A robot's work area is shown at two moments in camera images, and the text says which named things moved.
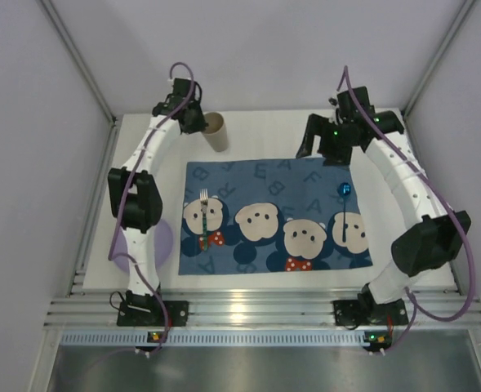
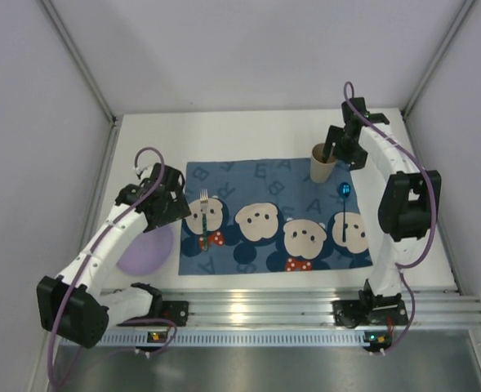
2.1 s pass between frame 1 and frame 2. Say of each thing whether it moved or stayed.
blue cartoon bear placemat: stayed
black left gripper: moved
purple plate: stayed
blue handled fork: stayed
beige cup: moved
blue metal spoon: stayed
